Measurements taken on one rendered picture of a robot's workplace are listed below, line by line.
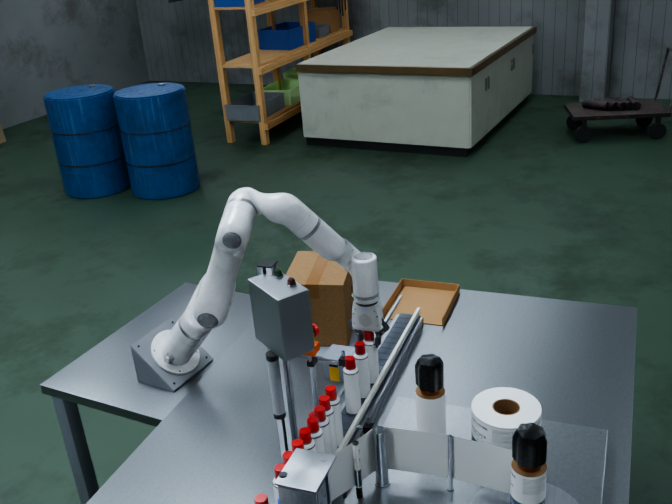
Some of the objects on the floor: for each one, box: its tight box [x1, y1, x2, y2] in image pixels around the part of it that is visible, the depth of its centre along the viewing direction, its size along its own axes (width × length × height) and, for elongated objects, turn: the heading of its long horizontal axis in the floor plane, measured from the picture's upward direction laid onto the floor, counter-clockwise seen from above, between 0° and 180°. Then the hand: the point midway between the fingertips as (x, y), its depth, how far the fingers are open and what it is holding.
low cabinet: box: [295, 26, 537, 157], centre depth 881 cm, size 196×252×91 cm
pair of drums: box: [43, 82, 200, 200], centre depth 734 cm, size 83×141×100 cm, turn 73°
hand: (369, 340), depth 256 cm, fingers closed on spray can, 5 cm apart
